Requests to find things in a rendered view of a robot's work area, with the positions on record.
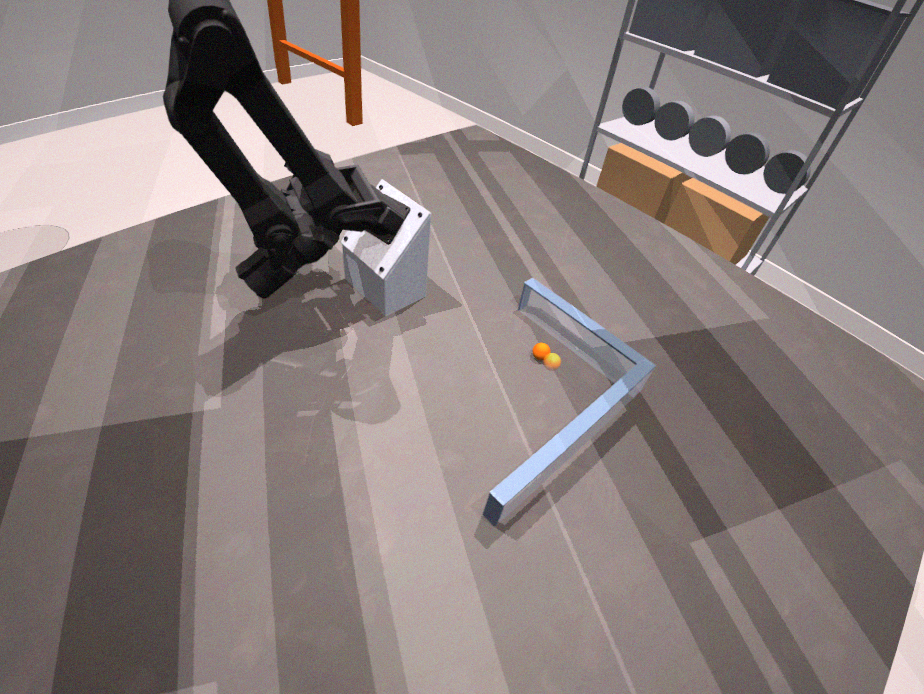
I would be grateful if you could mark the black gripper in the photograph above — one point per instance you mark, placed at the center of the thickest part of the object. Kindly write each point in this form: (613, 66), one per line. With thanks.
(292, 199)

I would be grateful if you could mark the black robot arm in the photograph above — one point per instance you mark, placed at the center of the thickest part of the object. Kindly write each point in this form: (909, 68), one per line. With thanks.
(210, 53)

